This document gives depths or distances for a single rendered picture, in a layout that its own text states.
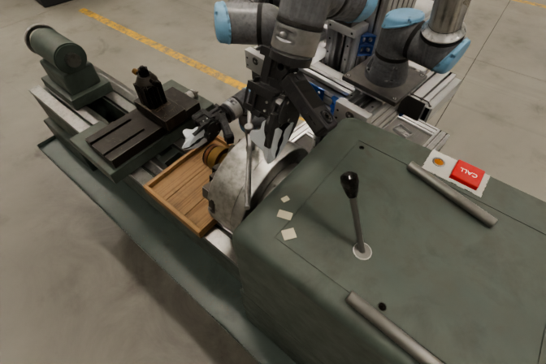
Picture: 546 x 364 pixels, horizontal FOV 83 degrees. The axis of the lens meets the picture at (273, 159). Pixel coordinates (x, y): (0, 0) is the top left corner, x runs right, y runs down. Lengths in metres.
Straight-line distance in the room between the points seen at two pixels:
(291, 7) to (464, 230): 0.54
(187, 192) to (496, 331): 0.94
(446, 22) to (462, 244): 0.58
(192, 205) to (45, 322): 1.30
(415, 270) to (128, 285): 1.71
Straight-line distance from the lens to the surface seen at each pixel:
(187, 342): 1.90
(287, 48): 0.50
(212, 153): 0.97
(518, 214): 0.84
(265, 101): 0.54
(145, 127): 1.34
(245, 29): 0.96
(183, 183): 1.21
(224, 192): 0.80
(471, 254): 0.73
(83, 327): 2.12
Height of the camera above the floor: 1.82
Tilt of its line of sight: 49 degrees down
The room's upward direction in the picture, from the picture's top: straight up
